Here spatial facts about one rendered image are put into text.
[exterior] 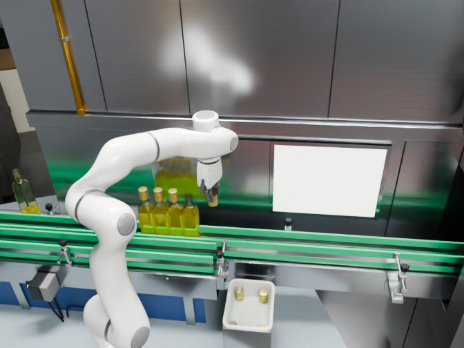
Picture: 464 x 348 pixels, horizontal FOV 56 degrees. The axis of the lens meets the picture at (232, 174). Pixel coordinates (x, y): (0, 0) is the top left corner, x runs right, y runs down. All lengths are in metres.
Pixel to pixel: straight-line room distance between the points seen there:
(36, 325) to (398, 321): 1.64
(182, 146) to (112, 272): 0.41
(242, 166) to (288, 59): 0.44
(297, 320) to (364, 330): 0.52
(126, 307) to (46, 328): 0.80
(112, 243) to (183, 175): 0.66
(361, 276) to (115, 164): 1.05
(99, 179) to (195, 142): 0.31
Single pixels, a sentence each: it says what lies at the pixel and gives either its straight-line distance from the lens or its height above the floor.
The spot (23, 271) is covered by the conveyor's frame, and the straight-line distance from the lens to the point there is 2.01.
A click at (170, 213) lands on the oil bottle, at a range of 1.69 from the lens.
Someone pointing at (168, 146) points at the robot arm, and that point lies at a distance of 1.27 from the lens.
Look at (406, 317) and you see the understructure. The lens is 2.33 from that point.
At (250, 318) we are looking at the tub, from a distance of 1.71.
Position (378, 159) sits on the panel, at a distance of 1.68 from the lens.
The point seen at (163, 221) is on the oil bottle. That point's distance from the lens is 1.73.
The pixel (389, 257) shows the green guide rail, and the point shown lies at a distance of 1.76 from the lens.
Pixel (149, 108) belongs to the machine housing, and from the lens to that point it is 1.68.
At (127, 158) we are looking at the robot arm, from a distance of 1.18.
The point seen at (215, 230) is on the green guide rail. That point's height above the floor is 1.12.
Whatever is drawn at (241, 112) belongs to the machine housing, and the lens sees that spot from 1.61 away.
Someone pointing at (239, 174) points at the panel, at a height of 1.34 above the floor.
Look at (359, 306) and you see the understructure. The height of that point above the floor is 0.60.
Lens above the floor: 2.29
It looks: 34 degrees down
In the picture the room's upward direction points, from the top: 2 degrees counter-clockwise
